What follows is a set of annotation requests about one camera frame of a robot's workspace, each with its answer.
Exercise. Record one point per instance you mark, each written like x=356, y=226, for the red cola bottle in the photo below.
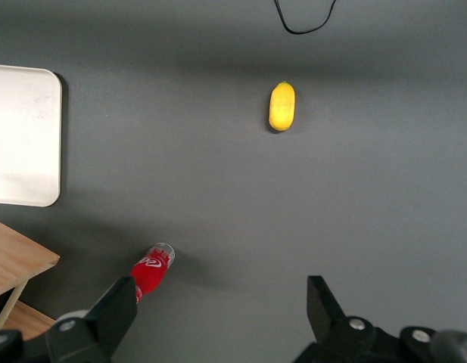
x=151, y=274

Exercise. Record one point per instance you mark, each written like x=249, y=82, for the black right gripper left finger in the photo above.
x=100, y=325

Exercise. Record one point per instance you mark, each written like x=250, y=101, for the yellow lemon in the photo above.
x=282, y=106

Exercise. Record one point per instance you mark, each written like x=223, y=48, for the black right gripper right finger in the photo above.
x=325, y=306

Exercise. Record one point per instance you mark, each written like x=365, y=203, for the cream rectangular tray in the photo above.
x=23, y=136

